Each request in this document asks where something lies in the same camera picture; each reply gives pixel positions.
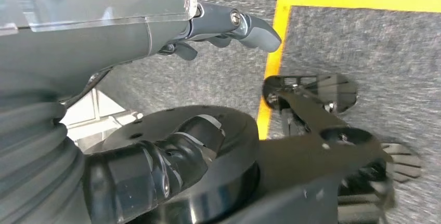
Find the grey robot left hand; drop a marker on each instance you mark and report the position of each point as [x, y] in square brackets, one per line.
[86, 50]

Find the black robot lower body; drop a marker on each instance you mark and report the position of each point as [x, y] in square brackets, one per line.
[224, 167]

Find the black caster wheel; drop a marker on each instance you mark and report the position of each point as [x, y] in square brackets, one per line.
[403, 164]

